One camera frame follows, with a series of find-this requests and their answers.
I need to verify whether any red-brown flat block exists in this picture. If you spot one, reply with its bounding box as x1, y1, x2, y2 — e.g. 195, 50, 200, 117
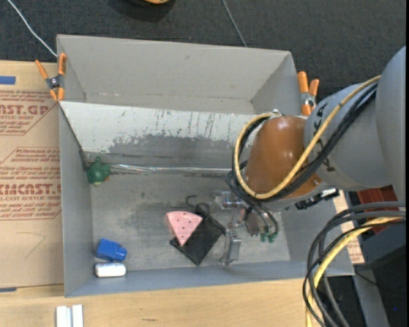
357, 185, 402, 235

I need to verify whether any grey metal bin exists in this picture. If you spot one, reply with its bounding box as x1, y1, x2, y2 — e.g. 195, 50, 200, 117
56, 34, 356, 298

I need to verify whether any blue plastic block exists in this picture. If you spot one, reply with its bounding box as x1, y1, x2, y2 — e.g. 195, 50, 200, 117
95, 238, 128, 263

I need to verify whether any white rounded block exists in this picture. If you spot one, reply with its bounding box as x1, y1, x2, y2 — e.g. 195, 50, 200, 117
94, 262, 127, 279

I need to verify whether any black flat square pad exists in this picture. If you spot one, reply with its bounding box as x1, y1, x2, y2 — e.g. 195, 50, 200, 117
170, 195, 227, 266

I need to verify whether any pink dotted wedge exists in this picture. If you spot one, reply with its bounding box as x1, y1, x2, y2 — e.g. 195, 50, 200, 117
165, 210, 204, 247

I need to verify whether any brown cardboard board red print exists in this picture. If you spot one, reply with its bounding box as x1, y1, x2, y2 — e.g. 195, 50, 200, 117
0, 59, 365, 290

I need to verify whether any green toy animal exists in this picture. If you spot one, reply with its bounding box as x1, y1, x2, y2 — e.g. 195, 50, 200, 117
86, 156, 112, 186

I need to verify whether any black cylinder on white bracket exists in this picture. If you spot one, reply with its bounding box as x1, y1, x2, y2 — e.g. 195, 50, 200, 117
294, 187, 340, 211

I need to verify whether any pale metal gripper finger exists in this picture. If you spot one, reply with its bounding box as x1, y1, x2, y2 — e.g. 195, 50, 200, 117
219, 230, 243, 266
212, 190, 243, 211

